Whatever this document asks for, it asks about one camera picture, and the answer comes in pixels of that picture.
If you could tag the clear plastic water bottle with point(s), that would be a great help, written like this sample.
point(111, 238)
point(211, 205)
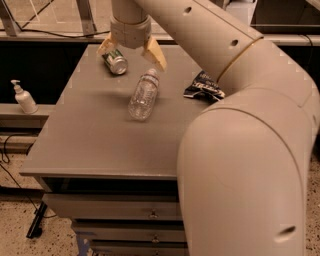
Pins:
point(142, 101)

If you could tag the grey drawer cabinet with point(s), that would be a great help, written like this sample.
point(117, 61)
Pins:
point(105, 171)

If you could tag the top drawer knob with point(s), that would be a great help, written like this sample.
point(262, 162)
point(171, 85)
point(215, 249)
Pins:
point(153, 214)

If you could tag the white pump dispenser bottle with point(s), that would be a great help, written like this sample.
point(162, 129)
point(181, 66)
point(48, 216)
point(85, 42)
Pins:
point(24, 98)

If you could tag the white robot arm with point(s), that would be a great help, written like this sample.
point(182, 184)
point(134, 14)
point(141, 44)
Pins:
point(243, 163)

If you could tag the blue chip bag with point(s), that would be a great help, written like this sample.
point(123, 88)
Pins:
point(204, 87)

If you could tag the green soda can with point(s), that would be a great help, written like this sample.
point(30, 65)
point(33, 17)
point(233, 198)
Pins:
point(116, 62)

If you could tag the drawer knob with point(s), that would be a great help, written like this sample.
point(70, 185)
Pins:
point(155, 239)
point(153, 214)

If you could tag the black floor bracket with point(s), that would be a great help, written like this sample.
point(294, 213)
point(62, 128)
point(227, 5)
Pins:
point(35, 230)

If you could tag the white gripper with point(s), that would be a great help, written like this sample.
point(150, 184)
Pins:
point(130, 34)

